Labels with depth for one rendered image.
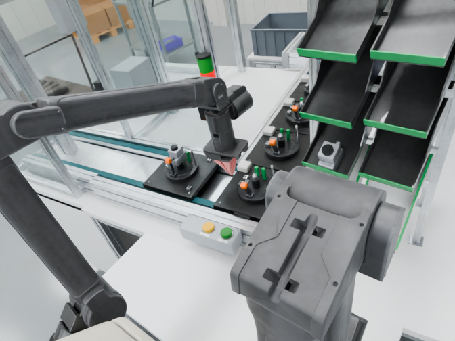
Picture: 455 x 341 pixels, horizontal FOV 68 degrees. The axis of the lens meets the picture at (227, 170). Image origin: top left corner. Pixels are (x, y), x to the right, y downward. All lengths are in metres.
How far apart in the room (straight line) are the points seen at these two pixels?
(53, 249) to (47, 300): 1.97
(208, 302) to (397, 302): 0.55
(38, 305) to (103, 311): 1.91
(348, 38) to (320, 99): 0.17
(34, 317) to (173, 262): 1.50
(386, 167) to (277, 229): 0.71
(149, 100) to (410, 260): 0.91
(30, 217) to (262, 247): 0.44
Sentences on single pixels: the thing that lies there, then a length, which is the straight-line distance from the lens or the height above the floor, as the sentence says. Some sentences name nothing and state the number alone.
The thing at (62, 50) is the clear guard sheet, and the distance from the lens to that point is 2.19.
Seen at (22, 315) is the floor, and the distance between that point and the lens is 2.66.
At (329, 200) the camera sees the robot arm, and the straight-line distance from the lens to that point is 0.28.
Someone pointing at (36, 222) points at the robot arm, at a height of 1.47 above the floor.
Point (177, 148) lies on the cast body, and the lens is 1.32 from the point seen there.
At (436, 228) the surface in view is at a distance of 1.31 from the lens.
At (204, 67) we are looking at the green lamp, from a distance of 1.16.
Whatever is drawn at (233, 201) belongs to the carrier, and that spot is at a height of 0.97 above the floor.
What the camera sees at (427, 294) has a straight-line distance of 1.16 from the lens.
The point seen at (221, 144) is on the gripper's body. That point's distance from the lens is 0.82.
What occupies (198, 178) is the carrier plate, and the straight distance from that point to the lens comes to 1.34.
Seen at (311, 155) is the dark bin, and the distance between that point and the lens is 0.98.
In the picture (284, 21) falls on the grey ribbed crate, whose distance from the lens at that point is 3.42.
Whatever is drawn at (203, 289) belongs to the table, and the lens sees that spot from 1.15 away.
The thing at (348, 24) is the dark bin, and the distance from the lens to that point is 0.83.
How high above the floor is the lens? 1.83
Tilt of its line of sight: 40 degrees down
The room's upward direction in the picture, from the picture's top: 13 degrees counter-clockwise
